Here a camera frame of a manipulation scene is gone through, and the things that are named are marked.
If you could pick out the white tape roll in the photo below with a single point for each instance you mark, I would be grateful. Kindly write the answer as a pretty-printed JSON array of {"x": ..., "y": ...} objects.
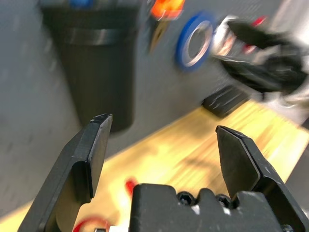
[{"x": 218, "y": 36}]

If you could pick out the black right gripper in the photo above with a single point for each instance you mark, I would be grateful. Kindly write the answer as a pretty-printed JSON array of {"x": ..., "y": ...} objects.
[{"x": 292, "y": 70}]

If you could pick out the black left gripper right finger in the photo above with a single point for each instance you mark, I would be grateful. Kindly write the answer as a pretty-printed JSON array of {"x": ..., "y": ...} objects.
[{"x": 241, "y": 164}]

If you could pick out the black plastic cup holder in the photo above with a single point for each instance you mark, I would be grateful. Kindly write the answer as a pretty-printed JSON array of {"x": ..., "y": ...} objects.
[{"x": 96, "y": 72}]

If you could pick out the black rectangular box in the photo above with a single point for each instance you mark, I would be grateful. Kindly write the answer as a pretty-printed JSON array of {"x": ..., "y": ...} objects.
[{"x": 222, "y": 104}]

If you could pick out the blue tape roll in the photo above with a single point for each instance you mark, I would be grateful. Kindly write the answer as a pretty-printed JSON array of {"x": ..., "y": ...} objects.
[{"x": 181, "y": 48}]

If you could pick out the orange black needle-nose pliers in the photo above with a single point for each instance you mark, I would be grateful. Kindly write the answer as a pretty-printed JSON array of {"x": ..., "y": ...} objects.
[{"x": 166, "y": 7}]

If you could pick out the dark grey pegboard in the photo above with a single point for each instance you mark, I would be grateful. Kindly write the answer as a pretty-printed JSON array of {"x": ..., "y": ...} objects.
[{"x": 24, "y": 72}]

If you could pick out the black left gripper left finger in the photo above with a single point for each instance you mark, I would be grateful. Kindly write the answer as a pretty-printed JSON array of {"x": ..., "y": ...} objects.
[{"x": 72, "y": 169}]

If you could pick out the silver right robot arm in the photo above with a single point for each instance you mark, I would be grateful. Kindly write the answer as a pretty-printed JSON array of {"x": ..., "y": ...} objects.
[{"x": 299, "y": 106}]

